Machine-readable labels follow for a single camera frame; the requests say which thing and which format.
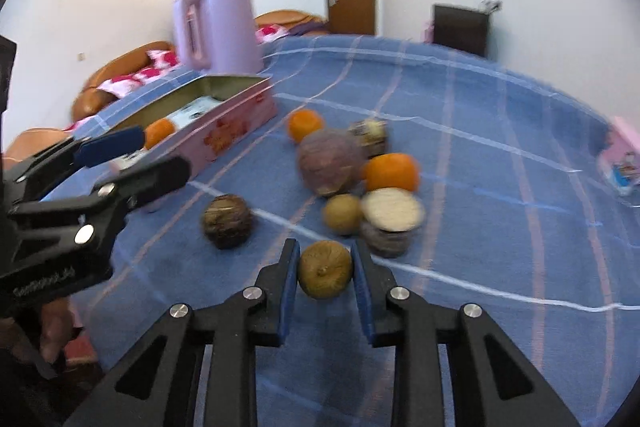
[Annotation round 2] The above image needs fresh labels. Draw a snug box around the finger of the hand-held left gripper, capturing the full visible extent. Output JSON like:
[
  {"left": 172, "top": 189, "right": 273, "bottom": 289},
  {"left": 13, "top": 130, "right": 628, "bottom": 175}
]
[
  {"left": 7, "top": 156, "right": 192, "bottom": 258},
  {"left": 2, "top": 126, "right": 147, "bottom": 208}
]

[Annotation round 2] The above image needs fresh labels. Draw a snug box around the person's left hand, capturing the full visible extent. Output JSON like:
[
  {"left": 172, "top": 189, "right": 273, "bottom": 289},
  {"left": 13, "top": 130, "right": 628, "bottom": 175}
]
[{"left": 0, "top": 294, "right": 83, "bottom": 365}]

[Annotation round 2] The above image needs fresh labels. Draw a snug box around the dark cup with white lid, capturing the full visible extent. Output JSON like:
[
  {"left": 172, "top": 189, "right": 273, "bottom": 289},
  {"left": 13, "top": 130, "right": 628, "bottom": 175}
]
[{"left": 359, "top": 187, "right": 427, "bottom": 259}]

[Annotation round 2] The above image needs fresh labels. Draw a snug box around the pink floral pillow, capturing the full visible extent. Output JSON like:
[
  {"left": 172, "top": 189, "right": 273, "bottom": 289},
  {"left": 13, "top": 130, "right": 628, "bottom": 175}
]
[
  {"left": 256, "top": 24, "right": 291, "bottom": 45},
  {"left": 96, "top": 49, "right": 182, "bottom": 98}
]

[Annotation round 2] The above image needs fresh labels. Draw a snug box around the pink tin box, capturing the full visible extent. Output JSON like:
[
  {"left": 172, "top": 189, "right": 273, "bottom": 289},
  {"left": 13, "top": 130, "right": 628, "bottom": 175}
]
[{"left": 42, "top": 74, "right": 277, "bottom": 214}]

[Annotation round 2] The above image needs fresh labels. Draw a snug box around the lilac electric kettle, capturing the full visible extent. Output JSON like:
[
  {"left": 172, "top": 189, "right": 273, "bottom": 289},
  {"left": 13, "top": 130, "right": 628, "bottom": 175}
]
[{"left": 172, "top": 0, "right": 263, "bottom": 75}]

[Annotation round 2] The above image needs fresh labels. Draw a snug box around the pink cartoon cup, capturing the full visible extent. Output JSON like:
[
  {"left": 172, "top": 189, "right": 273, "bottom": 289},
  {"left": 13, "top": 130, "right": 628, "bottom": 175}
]
[{"left": 597, "top": 116, "right": 640, "bottom": 198}]

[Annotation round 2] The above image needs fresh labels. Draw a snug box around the printed leaflet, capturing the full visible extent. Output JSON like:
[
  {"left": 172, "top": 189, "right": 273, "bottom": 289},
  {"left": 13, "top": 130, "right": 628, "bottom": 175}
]
[{"left": 167, "top": 96, "right": 223, "bottom": 128}]

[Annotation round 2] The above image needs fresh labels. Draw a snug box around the brown kiwi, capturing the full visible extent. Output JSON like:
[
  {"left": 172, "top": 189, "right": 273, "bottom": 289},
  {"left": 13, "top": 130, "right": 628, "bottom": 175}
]
[
  {"left": 322, "top": 193, "right": 365, "bottom": 236},
  {"left": 297, "top": 240, "right": 355, "bottom": 300}
]

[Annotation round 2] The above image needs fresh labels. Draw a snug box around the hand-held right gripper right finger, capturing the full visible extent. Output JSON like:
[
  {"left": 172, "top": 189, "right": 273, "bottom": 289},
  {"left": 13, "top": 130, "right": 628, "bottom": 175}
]
[{"left": 350, "top": 239, "right": 583, "bottom": 427}]

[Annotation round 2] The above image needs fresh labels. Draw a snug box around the brown leather sofa armrest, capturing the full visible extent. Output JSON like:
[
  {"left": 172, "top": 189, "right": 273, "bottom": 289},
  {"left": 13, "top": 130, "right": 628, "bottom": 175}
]
[{"left": 4, "top": 128, "right": 73, "bottom": 160}]

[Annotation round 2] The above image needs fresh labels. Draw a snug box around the dark brown round fruit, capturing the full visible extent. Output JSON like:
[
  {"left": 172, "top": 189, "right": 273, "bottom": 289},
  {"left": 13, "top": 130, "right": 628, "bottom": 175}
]
[{"left": 201, "top": 194, "right": 253, "bottom": 250}]

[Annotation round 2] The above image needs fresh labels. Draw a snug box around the blue plaid blanket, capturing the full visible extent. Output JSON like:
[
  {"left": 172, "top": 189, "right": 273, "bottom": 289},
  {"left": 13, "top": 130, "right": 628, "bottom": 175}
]
[{"left": 40, "top": 34, "right": 640, "bottom": 427}]

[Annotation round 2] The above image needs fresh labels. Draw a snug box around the brown leather sofa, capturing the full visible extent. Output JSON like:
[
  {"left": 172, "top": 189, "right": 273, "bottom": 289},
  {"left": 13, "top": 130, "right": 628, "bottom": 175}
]
[
  {"left": 71, "top": 41, "right": 176, "bottom": 124},
  {"left": 254, "top": 9, "right": 328, "bottom": 35}
]

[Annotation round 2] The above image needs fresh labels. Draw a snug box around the brown and white cake cube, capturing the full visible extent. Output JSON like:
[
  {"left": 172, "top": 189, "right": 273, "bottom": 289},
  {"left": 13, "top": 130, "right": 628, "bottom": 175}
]
[{"left": 348, "top": 118, "right": 390, "bottom": 158}]

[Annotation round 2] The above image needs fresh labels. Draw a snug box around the purple round fruit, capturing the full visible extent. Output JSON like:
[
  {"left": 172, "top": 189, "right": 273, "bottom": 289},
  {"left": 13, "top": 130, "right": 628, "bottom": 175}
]
[{"left": 296, "top": 128, "right": 367, "bottom": 198}]

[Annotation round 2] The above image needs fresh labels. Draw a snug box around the orange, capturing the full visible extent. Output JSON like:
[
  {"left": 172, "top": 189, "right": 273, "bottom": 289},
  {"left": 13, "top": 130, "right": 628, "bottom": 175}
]
[
  {"left": 143, "top": 118, "right": 177, "bottom": 150},
  {"left": 362, "top": 153, "right": 421, "bottom": 194},
  {"left": 286, "top": 109, "right": 326, "bottom": 144}
]

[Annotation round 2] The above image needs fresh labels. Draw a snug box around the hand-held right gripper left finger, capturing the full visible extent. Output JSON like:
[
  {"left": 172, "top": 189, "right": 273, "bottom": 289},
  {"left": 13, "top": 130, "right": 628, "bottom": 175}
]
[{"left": 65, "top": 238, "right": 301, "bottom": 427}]

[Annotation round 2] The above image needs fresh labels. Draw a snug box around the dark cabinet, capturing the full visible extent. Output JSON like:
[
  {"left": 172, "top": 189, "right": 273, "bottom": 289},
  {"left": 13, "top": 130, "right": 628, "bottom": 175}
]
[{"left": 431, "top": 3, "right": 491, "bottom": 58}]

